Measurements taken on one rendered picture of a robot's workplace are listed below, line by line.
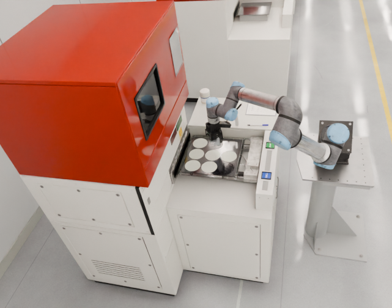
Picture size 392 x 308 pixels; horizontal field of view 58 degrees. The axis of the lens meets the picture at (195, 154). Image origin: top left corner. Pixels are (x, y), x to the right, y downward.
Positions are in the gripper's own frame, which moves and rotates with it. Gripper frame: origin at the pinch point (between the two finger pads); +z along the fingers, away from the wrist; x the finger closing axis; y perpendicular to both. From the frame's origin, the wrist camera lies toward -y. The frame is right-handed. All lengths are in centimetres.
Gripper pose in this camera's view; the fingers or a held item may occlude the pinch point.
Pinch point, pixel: (219, 143)
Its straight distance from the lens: 230.0
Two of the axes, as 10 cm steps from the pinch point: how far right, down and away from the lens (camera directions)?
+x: 4.8, 5.6, -6.8
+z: 1.2, 7.3, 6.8
